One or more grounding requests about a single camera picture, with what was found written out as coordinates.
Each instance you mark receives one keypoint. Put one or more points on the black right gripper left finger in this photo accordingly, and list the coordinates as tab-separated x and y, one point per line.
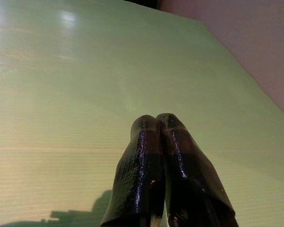
137	177

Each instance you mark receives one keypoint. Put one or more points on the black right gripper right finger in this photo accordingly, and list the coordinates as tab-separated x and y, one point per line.
191	184

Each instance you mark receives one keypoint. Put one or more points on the green corrugated plastic sheet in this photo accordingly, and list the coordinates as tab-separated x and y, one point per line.
61	94

